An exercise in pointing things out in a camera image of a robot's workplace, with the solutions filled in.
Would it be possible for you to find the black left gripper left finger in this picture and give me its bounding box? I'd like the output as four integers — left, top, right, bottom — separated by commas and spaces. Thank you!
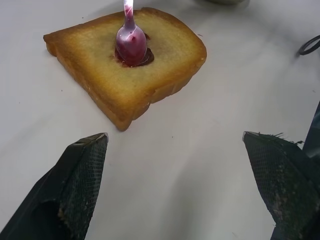
0, 132, 109, 240

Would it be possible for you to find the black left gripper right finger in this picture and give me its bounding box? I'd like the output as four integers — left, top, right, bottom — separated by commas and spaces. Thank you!
242, 131, 320, 240

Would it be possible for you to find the white plastic spoon with jam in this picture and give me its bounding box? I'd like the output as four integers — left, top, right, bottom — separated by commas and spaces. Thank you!
114, 0, 148, 66

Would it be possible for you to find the toasted bread slice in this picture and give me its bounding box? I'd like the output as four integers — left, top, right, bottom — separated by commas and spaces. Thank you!
42, 6, 208, 132

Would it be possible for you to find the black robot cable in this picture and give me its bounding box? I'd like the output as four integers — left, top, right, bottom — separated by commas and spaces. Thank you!
296, 34, 320, 56

